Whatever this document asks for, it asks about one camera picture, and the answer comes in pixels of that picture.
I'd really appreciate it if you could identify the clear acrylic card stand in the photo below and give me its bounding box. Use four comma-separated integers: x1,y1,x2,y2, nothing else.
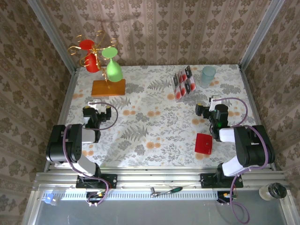
172,66,197,103

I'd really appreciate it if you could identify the red card holder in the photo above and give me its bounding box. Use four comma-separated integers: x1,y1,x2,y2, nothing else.
195,133,213,155

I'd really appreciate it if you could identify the pale blue plastic cup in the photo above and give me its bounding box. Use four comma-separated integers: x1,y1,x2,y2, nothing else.
200,66,217,89

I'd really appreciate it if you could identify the green wine glass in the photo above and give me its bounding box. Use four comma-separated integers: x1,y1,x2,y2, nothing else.
101,46,124,83

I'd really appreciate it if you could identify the red wine glass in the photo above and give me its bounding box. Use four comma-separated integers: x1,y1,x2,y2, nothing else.
79,39,102,73

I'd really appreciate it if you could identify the clear jar black lid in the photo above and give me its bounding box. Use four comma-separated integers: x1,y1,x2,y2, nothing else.
259,182,288,201

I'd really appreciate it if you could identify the blue and white connector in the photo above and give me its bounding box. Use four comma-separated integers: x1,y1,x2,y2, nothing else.
43,193,59,207

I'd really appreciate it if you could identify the grey metal panel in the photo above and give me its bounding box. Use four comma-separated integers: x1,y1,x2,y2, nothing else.
22,199,298,225

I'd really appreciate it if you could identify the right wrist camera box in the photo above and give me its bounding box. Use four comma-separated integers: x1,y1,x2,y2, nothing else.
209,95,222,110

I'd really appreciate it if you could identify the gold wire rack wooden base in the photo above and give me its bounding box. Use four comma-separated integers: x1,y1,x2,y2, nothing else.
67,30,127,97

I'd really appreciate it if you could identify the aluminium table side rail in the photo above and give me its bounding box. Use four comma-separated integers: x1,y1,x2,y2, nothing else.
44,69,78,172
239,65,277,171

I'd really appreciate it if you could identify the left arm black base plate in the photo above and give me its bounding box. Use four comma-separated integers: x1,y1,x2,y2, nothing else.
76,173,118,189

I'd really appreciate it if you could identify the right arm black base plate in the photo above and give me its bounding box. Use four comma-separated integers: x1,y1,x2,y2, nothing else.
200,172,244,189

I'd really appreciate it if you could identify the black bracket yellow connector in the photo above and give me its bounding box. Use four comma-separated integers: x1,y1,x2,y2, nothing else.
217,191,235,204
85,191,106,204

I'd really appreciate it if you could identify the aluminium mounting rail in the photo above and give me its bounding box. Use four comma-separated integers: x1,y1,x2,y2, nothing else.
32,167,291,191

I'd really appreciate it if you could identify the aluminium frame post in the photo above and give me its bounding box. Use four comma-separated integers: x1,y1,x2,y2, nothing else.
27,0,77,74
239,0,285,70

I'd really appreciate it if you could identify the slotted grey cable duct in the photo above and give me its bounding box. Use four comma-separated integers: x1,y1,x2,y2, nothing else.
38,189,265,201

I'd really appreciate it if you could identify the ratchet wrench green handle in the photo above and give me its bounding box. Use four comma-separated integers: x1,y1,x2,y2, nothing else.
150,186,184,198

